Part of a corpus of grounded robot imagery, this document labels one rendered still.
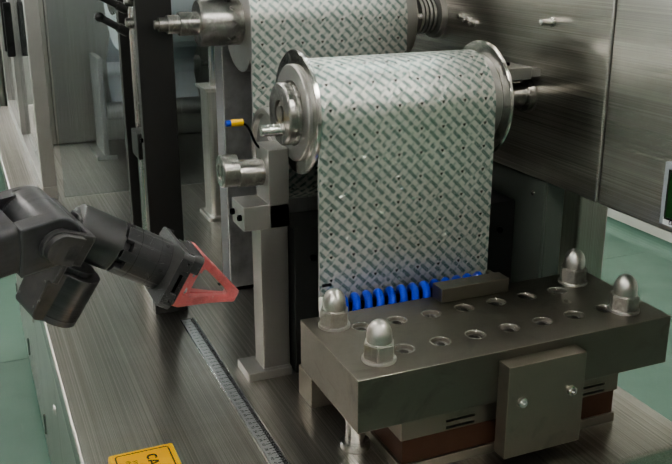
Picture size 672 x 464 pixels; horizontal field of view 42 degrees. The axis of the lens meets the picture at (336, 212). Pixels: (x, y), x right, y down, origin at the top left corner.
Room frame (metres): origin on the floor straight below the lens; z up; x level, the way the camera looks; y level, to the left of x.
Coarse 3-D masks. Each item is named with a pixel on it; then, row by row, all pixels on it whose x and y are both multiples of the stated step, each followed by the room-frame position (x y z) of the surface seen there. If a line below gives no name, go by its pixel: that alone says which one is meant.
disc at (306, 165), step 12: (288, 60) 1.05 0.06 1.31; (300, 60) 1.01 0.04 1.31; (312, 72) 0.98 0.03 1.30; (312, 84) 0.98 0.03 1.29; (312, 96) 0.98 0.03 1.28; (312, 108) 0.98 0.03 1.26; (312, 144) 0.98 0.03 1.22; (288, 156) 1.05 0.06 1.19; (312, 156) 0.98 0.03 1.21; (300, 168) 1.01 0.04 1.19; (312, 168) 0.99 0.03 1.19
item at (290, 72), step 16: (288, 64) 1.03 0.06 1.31; (288, 80) 1.04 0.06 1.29; (304, 80) 0.99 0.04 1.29; (496, 80) 1.08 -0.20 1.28; (304, 96) 0.99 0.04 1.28; (496, 96) 1.07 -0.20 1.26; (304, 112) 0.99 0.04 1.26; (496, 112) 1.07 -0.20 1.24; (304, 128) 0.99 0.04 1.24; (496, 128) 1.08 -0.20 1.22; (304, 144) 0.99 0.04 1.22
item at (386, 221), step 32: (352, 160) 0.99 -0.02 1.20; (384, 160) 1.01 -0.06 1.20; (416, 160) 1.02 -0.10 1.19; (448, 160) 1.04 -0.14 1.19; (480, 160) 1.06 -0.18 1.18; (320, 192) 0.97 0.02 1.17; (352, 192) 0.99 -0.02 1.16; (384, 192) 1.01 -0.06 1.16; (416, 192) 1.02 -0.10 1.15; (448, 192) 1.04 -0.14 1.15; (480, 192) 1.06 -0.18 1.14; (320, 224) 0.97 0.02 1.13; (352, 224) 0.99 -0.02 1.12; (384, 224) 1.01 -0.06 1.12; (416, 224) 1.02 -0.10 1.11; (448, 224) 1.04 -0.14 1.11; (480, 224) 1.06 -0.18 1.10; (320, 256) 0.97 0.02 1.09; (352, 256) 0.99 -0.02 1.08; (384, 256) 1.01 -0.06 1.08; (416, 256) 1.02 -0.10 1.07; (448, 256) 1.04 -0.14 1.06; (480, 256) 1.06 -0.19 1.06; (320, 288) 0.97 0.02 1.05; (352, 288) 0.99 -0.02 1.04; (384, 288) 1.01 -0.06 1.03
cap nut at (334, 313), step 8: (336, 288) 0.91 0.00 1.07; (328, 296) 0.90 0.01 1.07; (336, 296) 0.90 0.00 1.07; (344, 296) 0.90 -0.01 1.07; (328, 304) 0.90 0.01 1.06; (336, 304) 0.89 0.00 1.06; (344, 304) 0.90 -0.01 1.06; (320, 312) 0.90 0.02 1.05; (328, 312) 0.90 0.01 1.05; (336, 312) 0.89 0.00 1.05; (344, 312) 0.90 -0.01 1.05; (320, 320) 0.90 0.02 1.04; (328, 320) 0.89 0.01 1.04; (336, 320) 0.89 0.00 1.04; (344, 320) 0.90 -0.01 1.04; (320, 328) 0.90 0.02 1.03; (328, 328) 0.89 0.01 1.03; (336, 328) 0.89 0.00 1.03; (344, 328) 0.89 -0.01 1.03
